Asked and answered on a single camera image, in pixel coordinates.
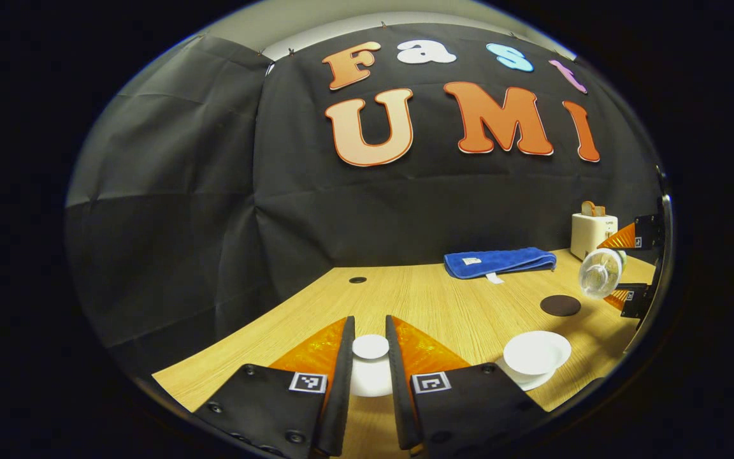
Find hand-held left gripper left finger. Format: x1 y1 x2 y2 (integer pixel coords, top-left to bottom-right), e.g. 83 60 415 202
192 316 356 459

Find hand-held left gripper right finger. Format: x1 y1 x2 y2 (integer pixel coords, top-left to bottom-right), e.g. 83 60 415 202
385 314 549 459

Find clear water bottle white label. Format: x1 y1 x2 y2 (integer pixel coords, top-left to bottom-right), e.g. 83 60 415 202
578 248 627 300

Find white teacup lid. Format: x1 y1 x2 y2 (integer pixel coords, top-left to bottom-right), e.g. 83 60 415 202
349 334 396 398

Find dark round coaster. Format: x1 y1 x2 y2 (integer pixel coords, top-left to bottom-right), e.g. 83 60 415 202
540 295 582 317

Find white teacup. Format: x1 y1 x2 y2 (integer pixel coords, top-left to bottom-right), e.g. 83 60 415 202
503 330 572 377

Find cream toaster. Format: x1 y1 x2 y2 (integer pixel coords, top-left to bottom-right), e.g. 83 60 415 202
570 213 619 261

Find white saucer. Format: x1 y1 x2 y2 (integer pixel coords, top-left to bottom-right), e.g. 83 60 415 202
494 357 559 391

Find blue towel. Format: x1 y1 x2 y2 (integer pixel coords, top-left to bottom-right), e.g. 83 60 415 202
443 247 558 284

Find black backdrop cloth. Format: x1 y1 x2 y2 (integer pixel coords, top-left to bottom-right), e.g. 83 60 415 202
64 22 667 377

